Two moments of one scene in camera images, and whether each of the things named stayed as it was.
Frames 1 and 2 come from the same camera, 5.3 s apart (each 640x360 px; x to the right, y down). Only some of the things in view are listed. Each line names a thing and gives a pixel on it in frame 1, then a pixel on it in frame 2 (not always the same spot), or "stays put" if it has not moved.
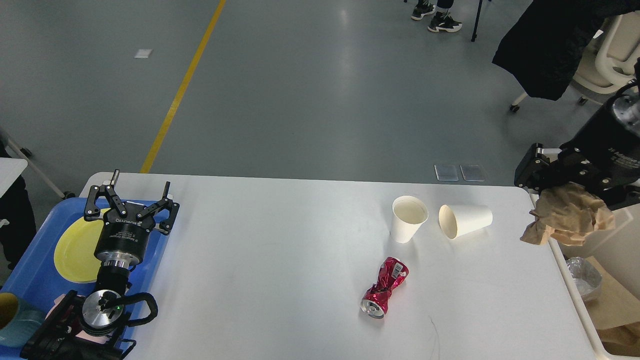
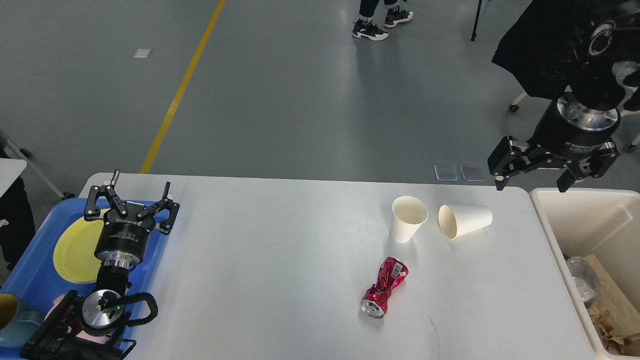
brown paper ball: [569, 214] → [629, 345]
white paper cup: [409, 212] stays put
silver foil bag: [587, 278] stays put
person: [442, 21] → [366, 28]
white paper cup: [457, 220] stays put
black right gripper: [606, 159] → [568, 130]
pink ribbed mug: [84, 334] stays put
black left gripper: [123, 241] stays put
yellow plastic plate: [74, 257] stays put
